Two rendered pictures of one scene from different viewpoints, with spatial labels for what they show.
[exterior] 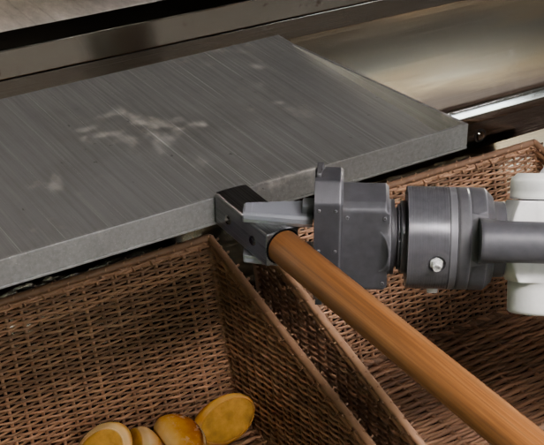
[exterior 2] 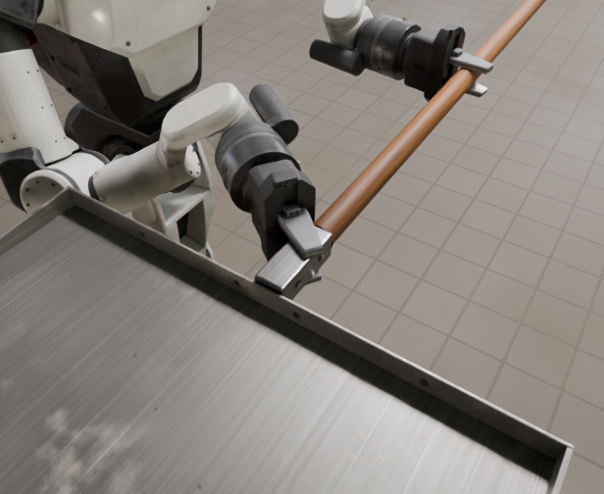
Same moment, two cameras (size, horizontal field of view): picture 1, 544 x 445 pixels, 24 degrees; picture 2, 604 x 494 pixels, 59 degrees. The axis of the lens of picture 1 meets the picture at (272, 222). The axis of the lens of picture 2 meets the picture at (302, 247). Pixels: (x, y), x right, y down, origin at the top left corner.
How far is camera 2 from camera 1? 1.19 m
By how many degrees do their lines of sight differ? 85
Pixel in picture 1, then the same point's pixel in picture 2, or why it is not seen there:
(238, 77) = not seen: outside the picture
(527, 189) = (238, 104)
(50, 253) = (442, 383)
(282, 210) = (304, 224)
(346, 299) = (377, 178)
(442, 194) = (259, 138)
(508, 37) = not seen: outside the picture
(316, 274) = (359, 198)
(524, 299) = not seen: hidden behind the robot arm
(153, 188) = (240, 389)
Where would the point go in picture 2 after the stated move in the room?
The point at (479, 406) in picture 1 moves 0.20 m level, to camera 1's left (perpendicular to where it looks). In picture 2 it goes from (433, 115) to (542, 204)
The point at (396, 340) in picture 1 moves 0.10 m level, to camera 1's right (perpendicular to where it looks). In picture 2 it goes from (403, 151) to (362, 112)
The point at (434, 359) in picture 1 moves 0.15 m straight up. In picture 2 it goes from (412, 132) to (433, 10)
